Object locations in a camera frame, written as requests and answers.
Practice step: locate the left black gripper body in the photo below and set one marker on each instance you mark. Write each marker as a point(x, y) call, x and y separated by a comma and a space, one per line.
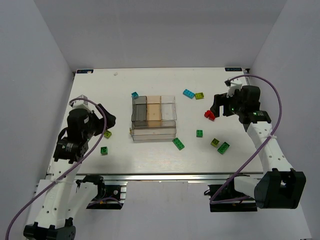
point(100, 121)

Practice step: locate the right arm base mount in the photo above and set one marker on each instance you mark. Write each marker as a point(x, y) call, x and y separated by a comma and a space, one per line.
point(237, 206)

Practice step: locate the left blue corner label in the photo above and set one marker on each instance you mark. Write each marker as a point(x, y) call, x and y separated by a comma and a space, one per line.
point(84, 71)

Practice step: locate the small green lego brick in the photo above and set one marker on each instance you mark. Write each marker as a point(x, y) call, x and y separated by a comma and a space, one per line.
point(199, 133)
point(104, 150)

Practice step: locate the small cyan lego brick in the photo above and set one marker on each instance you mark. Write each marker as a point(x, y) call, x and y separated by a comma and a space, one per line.
point(134, 95)

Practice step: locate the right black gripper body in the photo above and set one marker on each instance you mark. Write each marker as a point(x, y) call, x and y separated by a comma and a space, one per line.
point(225, 102)

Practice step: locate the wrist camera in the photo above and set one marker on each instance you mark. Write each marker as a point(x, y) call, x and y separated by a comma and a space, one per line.
point(80, 104)
point(233, 85)

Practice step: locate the long green lego brick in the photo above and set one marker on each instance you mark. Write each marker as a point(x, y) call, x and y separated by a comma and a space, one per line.
point(223, 148)
point(177, 142)

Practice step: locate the aluminium table rail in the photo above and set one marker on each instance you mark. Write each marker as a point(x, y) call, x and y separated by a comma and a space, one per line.
point(159, 176)

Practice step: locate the lime lego brick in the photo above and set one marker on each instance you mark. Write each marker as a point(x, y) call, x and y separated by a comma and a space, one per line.
point(107, 134)
point(215, 142)
point(199, 95)

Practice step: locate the grey smoked plastic bin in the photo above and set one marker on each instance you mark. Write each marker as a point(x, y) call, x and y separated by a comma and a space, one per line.
point(139, 111)

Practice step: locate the red lego brick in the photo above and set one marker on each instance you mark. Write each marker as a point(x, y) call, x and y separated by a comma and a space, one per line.
point(207, 114)
point(211, 117)

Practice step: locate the long clear plastic drawer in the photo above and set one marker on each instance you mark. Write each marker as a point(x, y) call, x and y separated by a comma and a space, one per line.
point(144, 131)

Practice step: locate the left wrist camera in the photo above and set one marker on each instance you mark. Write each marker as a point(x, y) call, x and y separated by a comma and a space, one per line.
point(80, 104)

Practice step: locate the orange tinted plastic bin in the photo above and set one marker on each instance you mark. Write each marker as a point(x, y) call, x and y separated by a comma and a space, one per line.
point(154, 115)

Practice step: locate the blue corner label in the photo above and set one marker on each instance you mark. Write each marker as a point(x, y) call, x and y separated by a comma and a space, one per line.
point(233, 69)
point(84, 71)

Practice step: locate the long cyan lego brick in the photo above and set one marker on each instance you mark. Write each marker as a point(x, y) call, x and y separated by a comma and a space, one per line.
point(188, 93)

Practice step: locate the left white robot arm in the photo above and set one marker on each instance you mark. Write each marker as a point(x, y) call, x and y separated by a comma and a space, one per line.
point(66, 196)

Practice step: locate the clear plastic bin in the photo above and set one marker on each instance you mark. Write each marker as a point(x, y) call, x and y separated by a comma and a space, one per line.
point(168, 108)

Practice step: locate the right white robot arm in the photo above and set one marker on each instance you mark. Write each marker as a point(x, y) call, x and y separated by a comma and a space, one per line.
point(281, 186)

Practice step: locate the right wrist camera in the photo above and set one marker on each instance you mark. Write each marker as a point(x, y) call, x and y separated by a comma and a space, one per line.
point(233, 85)

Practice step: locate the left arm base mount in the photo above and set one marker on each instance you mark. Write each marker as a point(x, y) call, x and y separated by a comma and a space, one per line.
point(108, 196)

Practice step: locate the right blue corner label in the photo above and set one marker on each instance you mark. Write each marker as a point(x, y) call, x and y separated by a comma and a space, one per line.
point(233, 69)

